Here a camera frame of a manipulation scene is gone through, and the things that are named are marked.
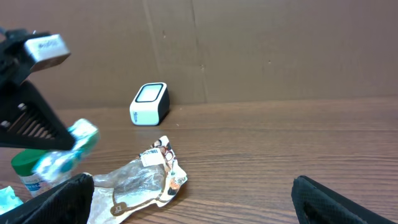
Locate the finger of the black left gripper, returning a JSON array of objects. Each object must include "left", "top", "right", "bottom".
[{"left": 1, "top": 81, "right": 76, "bottom": 151}]

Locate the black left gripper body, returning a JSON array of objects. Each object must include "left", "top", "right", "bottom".
[{"left": 1, "top": 28, "right": 50, "bottom": 90}]

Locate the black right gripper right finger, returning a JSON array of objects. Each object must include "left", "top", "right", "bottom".
[{"left": 291, "top": 175, "right": 394, "bottom": 224}]

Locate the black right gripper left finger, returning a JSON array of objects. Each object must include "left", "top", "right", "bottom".
[{"left": 1, "top": 173, "right": 95, "bottom": 224}]

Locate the teal wipes pack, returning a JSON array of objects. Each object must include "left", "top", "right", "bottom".
[{"left": 32, "top": 118, "right": 100, "bottom": 185}]

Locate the green lid jar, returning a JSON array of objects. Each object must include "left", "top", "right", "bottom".
[{"left": 11, "top": 149, "right": 62, "bottom": 197}]

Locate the green blue tissue pack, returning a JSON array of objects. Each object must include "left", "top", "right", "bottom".
[{"left": 0, "top": 186, "right": 23, "bottom": 215}]

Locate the white brown snack bag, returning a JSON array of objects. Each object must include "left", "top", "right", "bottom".
[{"left": 88, "top": 136, "right": 187, "bottom": 224}]

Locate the white barcode scanner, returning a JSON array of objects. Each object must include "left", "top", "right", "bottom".
[{"left": 129, "top": 82, "right": 170, "bottom": 126}]

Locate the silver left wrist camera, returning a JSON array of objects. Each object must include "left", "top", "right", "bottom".
[{"left": 24, "top": 34, "right": 70, "bottom": 72}]

